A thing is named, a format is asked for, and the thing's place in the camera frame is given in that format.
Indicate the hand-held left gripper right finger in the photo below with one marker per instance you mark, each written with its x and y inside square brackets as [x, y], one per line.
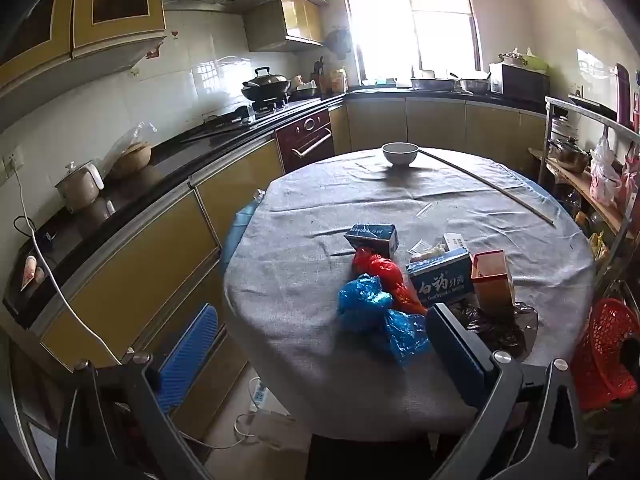
[455, 355]

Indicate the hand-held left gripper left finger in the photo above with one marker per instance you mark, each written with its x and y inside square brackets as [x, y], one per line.
[190, 350]

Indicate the black plastic bag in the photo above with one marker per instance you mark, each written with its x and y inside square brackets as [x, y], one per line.
[500, 330]

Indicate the blue white toothpaste box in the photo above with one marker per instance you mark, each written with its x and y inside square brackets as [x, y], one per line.
[440, 282]

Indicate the brown cardboard box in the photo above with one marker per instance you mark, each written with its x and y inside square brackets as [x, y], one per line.
[492, 280]

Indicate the white tissue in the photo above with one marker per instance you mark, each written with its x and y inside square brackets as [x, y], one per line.
[427, 252]

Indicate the red plastic bag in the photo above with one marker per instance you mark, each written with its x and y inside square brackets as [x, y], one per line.
[385, 272]

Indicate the blue plastic bag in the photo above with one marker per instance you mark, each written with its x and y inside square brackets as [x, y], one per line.
[360, 300]

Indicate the white medicine box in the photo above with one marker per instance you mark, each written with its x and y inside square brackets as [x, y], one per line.
[456, 242]

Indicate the small dark blue box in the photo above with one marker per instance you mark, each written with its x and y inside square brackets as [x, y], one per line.
[372, 237]

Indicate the red plastic basket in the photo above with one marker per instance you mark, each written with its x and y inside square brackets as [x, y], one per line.
[602, 350]

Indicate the white power strip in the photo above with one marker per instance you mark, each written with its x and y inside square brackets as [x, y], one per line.
[259, 395]

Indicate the long thin wooden stick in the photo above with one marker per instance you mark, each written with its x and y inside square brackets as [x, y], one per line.
[525, 208]

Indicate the yellow green packet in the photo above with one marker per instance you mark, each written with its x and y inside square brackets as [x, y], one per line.
[597, 246]

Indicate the grey tablecloth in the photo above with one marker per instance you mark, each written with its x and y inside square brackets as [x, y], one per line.
[325, 210]

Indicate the black kitchen countertop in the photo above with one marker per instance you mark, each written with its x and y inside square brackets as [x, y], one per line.
[165, 155]

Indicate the white ceramic bowl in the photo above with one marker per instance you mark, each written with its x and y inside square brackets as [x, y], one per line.
[400, 152]

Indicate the clear plastic bag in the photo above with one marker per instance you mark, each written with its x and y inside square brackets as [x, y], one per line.
[135, 132]

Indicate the steel pot with lid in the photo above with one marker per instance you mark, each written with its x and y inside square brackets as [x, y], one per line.
[570, 157]

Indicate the pink plastic bag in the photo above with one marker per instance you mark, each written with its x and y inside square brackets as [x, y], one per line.
[605, 175]

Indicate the black gas stove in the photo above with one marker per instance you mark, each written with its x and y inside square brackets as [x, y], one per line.
[240, 117]

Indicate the maroon built-in oven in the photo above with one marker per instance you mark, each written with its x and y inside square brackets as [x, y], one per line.
[305, 140]

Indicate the metal shelf rack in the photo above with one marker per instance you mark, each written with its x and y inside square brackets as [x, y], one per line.
[550, 130]

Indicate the metal basin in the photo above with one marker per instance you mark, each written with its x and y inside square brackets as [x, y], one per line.
[432, 82]
[474, 84]

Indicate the black wok with lid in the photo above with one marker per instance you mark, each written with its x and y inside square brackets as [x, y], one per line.
[265, 85]

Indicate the black microwave oven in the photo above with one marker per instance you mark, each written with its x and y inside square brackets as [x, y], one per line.
[525, 82]

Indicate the small pan on stove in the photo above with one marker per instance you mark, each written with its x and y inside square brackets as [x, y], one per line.
[305, 91]

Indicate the orange food packet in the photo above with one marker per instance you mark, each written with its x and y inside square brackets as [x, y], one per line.
[337, 80]

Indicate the green plastic bag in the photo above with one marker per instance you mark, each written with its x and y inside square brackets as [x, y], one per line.
[536, 62]

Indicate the black knife block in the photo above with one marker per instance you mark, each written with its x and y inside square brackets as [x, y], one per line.
[319, 75]

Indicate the kitchen window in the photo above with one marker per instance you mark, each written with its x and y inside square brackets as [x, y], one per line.
[415, 20]

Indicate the white wall outlet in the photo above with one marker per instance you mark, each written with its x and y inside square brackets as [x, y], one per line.
[12, 162]

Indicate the plain yellow wall cabinet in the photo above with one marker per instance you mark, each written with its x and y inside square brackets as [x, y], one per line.
[295, 25]

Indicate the glass door yellow wall cabinet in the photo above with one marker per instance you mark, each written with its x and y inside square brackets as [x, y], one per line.
[120, 5]

